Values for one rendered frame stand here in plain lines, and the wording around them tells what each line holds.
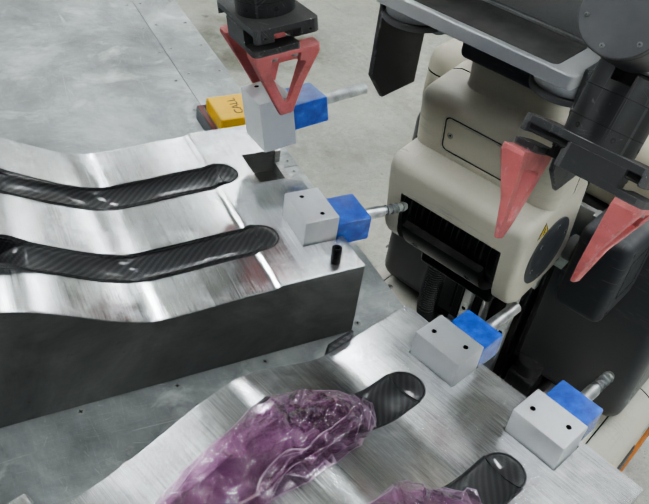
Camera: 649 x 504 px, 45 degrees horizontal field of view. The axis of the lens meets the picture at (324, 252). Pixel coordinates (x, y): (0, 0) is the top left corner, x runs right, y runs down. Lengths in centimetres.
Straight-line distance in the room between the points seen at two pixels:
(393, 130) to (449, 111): 165
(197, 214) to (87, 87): 43
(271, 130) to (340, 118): 191
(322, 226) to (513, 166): 21
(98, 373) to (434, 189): 53
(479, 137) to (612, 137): 44
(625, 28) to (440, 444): 34
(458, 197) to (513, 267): 11
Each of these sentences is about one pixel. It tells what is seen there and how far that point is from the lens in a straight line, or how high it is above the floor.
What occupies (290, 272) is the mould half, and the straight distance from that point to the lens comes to 73.
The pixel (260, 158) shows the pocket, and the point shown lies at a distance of 88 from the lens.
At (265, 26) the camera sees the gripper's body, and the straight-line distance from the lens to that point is 74.
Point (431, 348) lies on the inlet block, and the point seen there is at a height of 88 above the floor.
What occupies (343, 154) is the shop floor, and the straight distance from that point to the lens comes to 252.
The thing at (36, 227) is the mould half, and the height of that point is 92.
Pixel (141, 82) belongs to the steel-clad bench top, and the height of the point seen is 80.
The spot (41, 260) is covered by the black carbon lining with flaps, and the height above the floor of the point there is 91.
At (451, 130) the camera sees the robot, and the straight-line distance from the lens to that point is 105.
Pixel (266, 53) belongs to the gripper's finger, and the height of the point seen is 104.
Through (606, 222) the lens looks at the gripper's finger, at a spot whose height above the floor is 105.
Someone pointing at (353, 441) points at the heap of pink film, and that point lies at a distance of 61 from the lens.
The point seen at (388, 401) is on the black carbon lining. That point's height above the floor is 85.
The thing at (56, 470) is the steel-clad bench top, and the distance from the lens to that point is 70.
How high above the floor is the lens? 138
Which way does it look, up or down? 40 degrees down
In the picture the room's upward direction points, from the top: 9 degrees clockwise
